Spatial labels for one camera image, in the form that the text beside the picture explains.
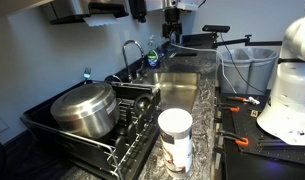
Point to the white cylindrical canister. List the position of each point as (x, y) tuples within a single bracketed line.
[(176, 143)]

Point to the black wall soap dispenser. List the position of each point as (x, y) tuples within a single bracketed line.
[(137, 10)]

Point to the stainless steel pot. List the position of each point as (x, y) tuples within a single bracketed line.
[(87, 111)]

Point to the black clamp with orange tip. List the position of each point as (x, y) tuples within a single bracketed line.
[(237, 139), (229, 107)]

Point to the green dish soap bottle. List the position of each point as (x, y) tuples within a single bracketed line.
[(153, 60)]

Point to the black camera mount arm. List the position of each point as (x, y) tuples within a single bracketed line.
[(248, 42)]

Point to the black flat rectangular object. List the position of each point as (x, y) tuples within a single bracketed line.
[(187, 53)]

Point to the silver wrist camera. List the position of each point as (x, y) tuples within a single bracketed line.
[(188, 6)]

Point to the white paper towel sheet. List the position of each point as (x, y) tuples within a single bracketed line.
[(100, 20)]

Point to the stainless steel sink basin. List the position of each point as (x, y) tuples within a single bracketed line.
[(177, 88)]

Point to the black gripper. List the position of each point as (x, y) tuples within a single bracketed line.
[(172, 26)]

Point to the chrome sink faucet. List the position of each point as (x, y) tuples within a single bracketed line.
[(126, 58)]

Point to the black robot cart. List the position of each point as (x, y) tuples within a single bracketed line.
[(232, 166)]

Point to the small device with teal light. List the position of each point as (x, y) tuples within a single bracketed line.
[(87, 74)]

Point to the small square marker tag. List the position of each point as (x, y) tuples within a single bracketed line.
[(254, 113)]

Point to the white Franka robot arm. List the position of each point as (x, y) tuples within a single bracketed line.
[(288, 100)]

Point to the black dish drying rack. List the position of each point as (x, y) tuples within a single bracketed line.
[(132, 143)]

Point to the grey trash bin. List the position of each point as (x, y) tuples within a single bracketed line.
[(233, 71), (262, 71)]

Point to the black exterior camera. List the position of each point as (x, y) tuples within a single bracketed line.
[(216, 28)]

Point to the steel paper towel dispenser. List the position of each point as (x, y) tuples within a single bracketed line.
[(72, 10)]

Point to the black round ladle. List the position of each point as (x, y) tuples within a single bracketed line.
[(142, 102)]

